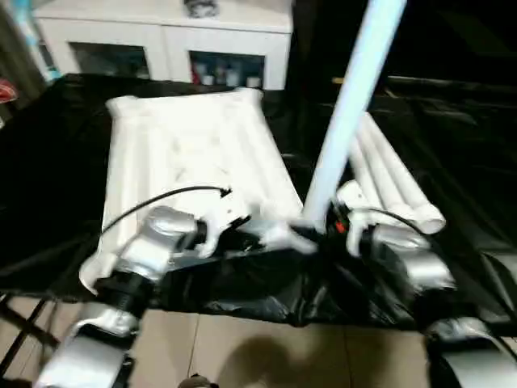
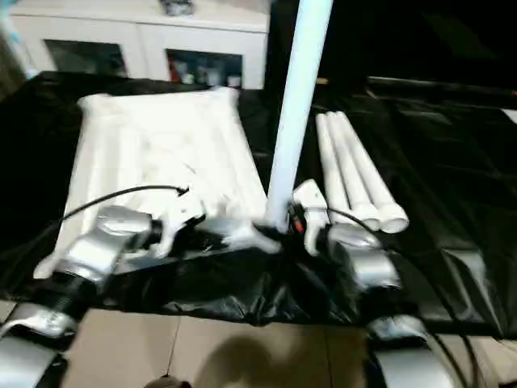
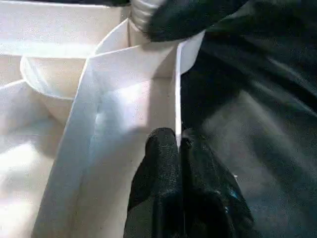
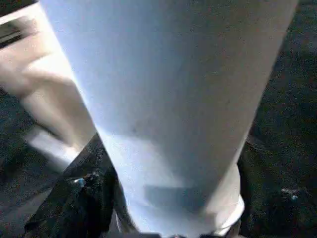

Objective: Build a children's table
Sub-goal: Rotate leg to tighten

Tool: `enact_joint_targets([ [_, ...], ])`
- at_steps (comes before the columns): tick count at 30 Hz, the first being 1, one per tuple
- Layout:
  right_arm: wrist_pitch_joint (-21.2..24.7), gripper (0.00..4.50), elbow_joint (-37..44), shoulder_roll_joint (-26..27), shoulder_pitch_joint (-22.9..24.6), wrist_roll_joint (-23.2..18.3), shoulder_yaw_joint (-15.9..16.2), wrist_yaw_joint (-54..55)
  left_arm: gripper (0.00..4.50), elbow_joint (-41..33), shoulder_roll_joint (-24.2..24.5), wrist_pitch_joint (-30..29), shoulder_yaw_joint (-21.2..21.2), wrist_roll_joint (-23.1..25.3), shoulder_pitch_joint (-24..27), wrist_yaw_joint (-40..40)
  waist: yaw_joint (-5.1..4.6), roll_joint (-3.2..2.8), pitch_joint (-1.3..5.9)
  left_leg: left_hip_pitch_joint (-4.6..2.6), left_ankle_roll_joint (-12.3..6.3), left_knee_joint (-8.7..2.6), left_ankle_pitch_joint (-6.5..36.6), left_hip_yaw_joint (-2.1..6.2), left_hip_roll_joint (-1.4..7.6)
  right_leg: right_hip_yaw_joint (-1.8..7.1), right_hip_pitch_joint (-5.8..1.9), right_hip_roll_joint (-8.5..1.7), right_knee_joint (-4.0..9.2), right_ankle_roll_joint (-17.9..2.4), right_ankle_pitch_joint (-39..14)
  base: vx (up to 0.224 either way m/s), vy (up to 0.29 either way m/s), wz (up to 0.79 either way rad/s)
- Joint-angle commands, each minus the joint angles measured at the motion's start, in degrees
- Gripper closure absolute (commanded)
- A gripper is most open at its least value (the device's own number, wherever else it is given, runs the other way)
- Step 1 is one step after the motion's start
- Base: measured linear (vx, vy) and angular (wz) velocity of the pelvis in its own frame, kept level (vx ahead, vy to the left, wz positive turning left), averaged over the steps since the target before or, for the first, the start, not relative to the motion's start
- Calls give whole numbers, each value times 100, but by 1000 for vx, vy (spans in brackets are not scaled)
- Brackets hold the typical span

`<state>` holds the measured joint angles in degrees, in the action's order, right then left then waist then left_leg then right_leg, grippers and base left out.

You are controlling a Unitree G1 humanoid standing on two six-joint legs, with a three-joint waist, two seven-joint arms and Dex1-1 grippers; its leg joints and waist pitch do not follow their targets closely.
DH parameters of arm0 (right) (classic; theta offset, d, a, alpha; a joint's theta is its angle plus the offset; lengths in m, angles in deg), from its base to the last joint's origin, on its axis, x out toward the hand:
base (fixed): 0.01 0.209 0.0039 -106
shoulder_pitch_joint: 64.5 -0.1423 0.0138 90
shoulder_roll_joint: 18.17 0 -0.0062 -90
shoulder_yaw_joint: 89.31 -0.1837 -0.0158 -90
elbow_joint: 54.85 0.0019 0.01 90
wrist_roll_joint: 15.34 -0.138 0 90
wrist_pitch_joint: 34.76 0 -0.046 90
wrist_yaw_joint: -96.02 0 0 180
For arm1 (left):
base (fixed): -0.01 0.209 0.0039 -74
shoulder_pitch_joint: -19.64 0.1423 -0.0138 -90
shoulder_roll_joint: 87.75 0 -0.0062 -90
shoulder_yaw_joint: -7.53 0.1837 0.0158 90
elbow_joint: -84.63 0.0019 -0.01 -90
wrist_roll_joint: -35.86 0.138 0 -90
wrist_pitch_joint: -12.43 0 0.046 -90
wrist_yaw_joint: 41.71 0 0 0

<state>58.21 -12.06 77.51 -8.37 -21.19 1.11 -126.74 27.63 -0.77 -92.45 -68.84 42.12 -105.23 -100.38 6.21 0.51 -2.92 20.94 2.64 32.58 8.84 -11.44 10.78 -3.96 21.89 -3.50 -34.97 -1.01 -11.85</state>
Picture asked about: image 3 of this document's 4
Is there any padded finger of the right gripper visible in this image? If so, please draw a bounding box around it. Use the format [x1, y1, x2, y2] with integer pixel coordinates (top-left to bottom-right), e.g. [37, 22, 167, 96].
[146, 0, 248, 43]

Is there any white plastic table leg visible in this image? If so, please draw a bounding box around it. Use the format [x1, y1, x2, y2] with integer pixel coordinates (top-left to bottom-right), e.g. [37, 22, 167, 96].
[128, 0, 163, 32]

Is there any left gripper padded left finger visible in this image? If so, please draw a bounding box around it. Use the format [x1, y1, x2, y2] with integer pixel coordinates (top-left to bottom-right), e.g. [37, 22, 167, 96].
[125, 126, 183, 238]

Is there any black plastic mat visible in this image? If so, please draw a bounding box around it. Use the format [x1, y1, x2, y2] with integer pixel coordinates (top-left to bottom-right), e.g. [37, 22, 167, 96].
[179, 0, 317, 238]

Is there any white plastic table top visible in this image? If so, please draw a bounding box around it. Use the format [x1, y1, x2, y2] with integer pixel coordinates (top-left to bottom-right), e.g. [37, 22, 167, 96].
[0, 0, 206, 238]

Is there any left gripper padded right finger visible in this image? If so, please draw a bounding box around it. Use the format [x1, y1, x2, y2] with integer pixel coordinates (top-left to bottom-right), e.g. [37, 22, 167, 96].
[182, 127, 256, 238]

